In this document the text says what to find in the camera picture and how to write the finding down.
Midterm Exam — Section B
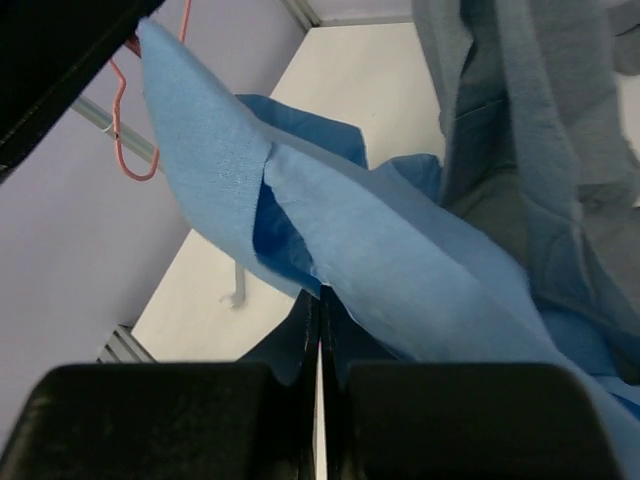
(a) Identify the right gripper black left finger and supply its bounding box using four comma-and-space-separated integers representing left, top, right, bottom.
1, 293, 319, 479

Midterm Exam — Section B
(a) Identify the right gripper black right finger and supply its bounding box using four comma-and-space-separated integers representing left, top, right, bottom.
319, 288, 625, 479

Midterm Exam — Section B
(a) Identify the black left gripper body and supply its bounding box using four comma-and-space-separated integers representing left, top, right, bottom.
1, 0, 162, 180

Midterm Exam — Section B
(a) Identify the light blue shirt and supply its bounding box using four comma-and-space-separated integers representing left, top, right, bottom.
138, 19, 639, 479

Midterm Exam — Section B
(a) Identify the pink hanger of blue shirt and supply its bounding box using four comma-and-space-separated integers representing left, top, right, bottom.
107, 0, 193, 182

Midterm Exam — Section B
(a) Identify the grey shirt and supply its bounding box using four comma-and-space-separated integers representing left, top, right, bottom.
412, 1, 639, 359

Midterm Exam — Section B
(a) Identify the metal clothes rack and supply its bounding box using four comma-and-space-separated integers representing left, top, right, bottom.
71, 95, 246, 309

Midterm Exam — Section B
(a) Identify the aluminium mounting rail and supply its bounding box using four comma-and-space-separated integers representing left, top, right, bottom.
97, 325, 155, 364

